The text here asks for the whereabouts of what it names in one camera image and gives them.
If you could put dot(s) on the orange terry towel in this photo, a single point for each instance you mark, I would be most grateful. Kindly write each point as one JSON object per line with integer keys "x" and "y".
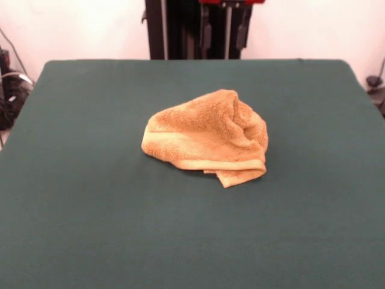
{"x": 195, "y": 129}

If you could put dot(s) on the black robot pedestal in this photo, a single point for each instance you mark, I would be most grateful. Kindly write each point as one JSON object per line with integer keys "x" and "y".
{"x": 177, "y": 30}

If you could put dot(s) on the dark green table cloth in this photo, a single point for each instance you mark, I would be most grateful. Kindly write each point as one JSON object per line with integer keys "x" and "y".
{"x": 90, "y": 210}

